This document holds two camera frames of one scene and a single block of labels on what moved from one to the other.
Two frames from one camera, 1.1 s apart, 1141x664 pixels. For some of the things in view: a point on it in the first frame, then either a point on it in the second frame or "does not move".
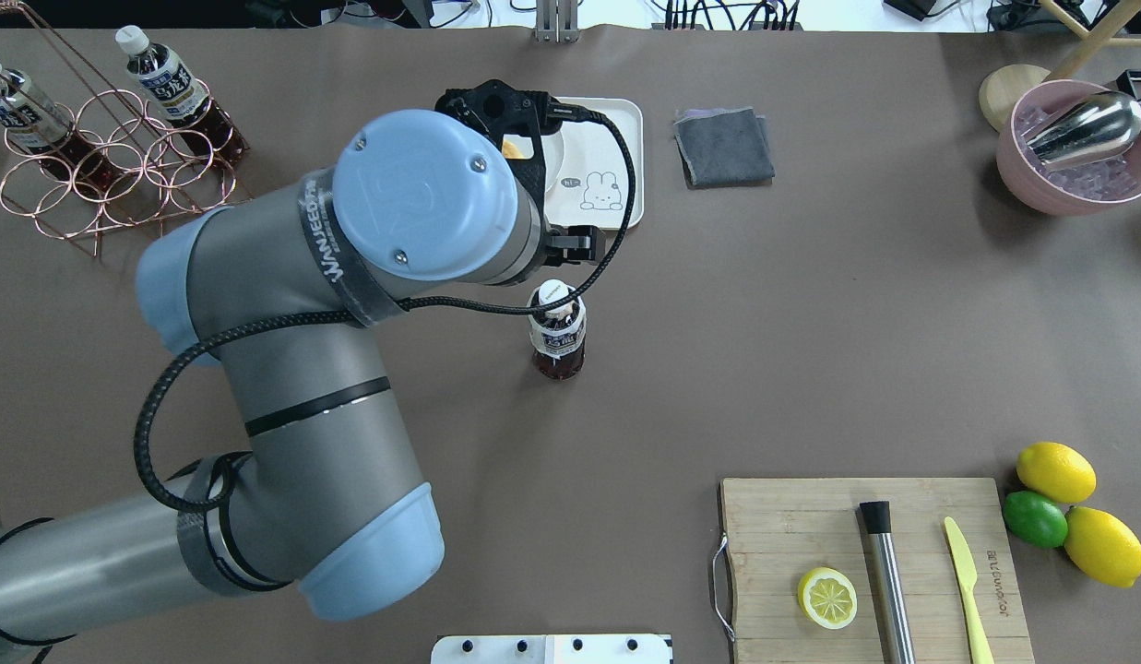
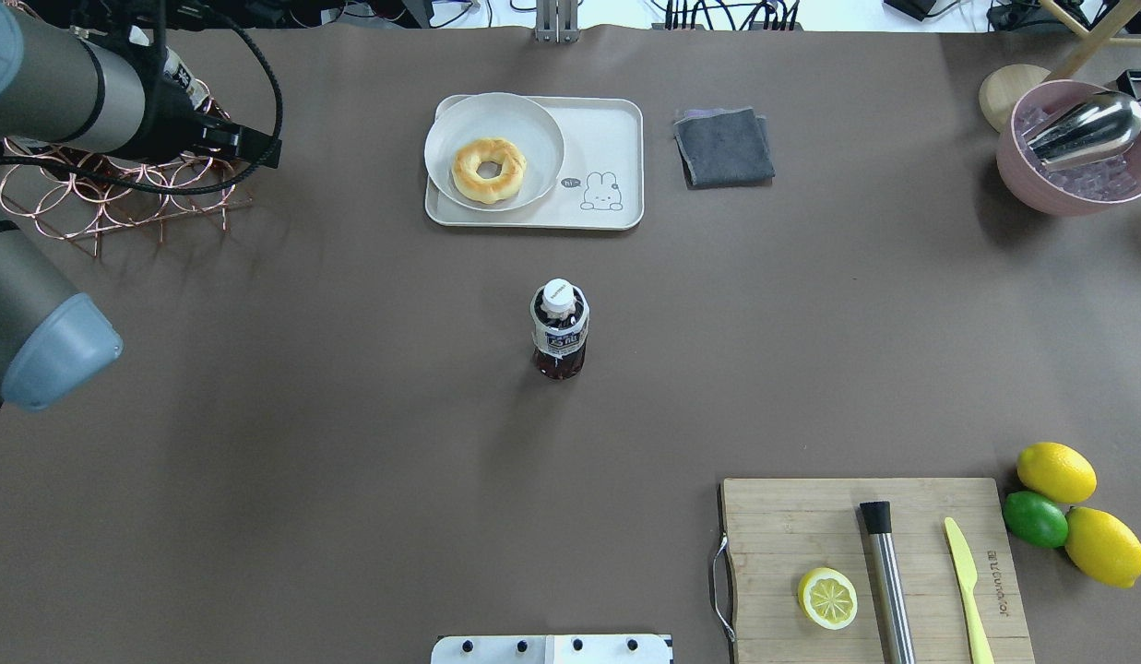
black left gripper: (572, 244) -> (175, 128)
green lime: (1034, 520) does not move
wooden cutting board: (780, 529) does not move
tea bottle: (558, 335) does not move
